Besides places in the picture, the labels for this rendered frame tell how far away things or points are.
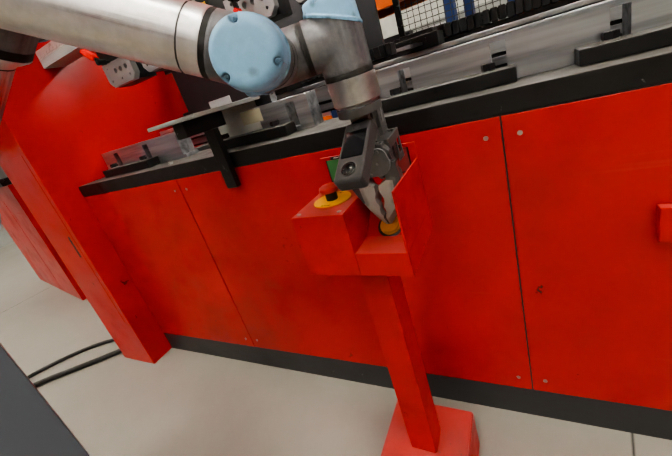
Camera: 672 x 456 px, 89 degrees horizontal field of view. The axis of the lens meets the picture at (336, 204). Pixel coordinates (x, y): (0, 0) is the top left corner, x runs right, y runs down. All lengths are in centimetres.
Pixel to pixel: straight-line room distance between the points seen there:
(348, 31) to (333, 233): 31
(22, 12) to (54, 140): 129
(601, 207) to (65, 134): 178
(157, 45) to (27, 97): 138
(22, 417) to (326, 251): 55
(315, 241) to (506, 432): 80
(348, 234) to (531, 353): 63
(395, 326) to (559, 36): 65
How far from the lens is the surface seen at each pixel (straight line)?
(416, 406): 90
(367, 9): 146
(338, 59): 51
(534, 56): 85
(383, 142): 54
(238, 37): 37
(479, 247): 85
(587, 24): 85
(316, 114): 101
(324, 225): 58
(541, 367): 108
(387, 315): 72
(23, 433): 83
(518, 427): 120
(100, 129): 185
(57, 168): 174
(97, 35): 45
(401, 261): 56
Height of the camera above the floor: 98
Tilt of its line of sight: 20 degrees down
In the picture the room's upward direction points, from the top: 17 degrees counter-clockwise
